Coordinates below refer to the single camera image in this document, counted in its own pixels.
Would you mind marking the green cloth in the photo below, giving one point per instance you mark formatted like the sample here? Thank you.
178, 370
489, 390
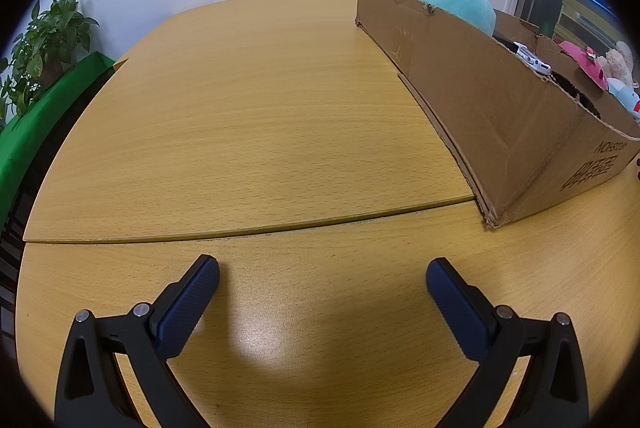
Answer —
30, 128

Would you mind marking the beige teddy plush toy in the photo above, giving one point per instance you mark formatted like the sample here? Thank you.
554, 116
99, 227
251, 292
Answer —
617, 63

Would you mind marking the black sunglasses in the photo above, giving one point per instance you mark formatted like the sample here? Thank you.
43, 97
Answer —
585, 101

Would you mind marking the cardboard box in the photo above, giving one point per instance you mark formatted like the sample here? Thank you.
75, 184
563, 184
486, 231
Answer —
475, 108

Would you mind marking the light blue plush toy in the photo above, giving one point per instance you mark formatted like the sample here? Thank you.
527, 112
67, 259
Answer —
625, 96

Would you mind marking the white handheld device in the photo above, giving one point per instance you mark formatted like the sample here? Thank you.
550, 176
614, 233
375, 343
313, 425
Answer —
530, 56

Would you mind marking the teal round plush toy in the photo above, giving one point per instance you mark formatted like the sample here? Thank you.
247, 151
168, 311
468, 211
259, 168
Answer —
450, 1

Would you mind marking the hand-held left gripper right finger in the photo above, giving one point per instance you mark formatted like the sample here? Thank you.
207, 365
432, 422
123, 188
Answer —
457, 308

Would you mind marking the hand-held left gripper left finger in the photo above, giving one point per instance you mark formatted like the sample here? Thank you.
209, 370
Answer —
187, 308

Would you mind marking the potted green plant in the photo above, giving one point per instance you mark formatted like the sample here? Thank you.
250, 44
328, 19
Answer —
50, 38

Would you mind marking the pink plush toy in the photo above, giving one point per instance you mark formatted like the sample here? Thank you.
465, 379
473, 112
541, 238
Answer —
587, 68

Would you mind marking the wooden desktop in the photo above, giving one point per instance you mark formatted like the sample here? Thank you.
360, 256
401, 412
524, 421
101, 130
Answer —
250, 108

